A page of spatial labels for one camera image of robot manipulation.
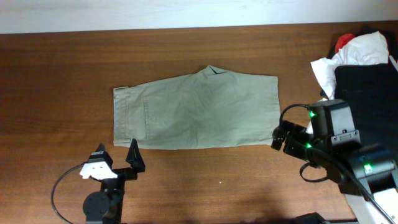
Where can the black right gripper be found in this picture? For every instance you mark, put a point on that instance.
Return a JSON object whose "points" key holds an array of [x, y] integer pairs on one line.
{"points": [[292, 144]]}

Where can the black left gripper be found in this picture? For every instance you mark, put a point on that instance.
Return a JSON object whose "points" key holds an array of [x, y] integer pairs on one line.
{"points": [[123, 173]]}

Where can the red garment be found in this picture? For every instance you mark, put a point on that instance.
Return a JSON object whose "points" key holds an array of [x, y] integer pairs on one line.
{"points": [[342, 41]]}

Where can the black folded garment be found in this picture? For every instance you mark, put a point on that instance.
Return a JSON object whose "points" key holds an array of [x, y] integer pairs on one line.
{"points": [[371, 92]]}

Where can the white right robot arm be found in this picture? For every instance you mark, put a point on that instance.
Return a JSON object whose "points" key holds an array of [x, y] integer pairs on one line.
{"points": [[367, 176]]}

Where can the white crumpled garment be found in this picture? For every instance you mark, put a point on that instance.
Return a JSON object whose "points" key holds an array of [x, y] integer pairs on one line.
{"points": [[368, 49]]}

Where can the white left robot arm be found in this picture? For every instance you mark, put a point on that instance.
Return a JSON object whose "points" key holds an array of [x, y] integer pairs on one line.
{"points": [[106, 205]]}

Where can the khaki green shorts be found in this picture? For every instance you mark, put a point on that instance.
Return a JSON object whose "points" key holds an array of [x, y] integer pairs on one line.
{"points": [[209, 109]]}

